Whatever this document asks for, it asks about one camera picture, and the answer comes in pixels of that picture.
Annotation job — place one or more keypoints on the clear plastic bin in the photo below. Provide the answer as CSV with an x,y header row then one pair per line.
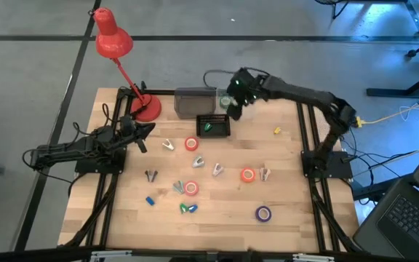
x,y
253,111

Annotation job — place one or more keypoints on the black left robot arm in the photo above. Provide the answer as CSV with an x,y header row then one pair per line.
x,y
67,149

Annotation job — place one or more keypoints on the black slotted plastic basket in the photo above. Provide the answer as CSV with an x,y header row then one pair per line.
x,y
218,129

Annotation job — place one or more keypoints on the grey translucent plastic bin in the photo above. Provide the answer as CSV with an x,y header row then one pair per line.
x,y
195,103

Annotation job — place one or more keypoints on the grey staple remover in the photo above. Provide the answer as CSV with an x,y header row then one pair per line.
x,y
198,161

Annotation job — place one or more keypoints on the red desk lamp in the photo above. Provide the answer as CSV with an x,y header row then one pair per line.
x,y
113,40

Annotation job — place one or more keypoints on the black crossbar with silver brackets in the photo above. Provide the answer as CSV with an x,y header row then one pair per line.
x,y
49,254

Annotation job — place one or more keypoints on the black aluminium rig frame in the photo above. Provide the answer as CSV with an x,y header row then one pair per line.
x,y
306,127

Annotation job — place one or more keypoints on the purple tape roll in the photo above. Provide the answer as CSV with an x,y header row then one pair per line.
x,y
257,214

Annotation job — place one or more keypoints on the teal staple remover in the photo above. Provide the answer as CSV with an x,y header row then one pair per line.
x,y
178,187

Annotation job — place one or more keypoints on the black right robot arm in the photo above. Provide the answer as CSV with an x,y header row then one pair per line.
x,y
304,95

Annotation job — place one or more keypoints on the green tape roll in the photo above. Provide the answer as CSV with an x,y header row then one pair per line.
x,y
222,102

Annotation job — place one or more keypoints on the purple staple remover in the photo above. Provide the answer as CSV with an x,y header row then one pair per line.
x,y
217,169

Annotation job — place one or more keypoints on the pink tape roll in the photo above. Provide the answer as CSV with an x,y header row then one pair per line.
x,y
186,188

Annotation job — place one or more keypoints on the yellow power plug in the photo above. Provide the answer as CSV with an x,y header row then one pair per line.
x,y
357,122

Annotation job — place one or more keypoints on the black open laptop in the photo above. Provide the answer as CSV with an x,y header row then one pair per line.
x,y
409,222

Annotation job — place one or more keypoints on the blue mini stapler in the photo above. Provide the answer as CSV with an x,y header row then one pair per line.
x,y
192,208
150,201

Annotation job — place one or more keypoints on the red tape roll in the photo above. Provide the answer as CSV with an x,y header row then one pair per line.
x,y
186,144

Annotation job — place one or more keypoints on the orange tape roll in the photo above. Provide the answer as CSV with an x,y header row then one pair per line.
x,y
242,175

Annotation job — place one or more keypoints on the black desk leg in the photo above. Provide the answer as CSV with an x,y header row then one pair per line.
x,y
395,92

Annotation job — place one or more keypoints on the pink staple remover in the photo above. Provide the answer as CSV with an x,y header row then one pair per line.
x,y
265,174

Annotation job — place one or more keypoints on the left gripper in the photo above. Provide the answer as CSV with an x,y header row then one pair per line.
x,y
129,131

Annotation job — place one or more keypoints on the black staple remover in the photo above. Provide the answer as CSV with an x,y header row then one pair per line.
x,y
153,176

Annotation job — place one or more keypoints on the green mini stapler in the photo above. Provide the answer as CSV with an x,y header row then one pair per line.
x,y
208,127
183,208

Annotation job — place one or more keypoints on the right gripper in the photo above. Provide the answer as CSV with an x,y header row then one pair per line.
x,y
247,87

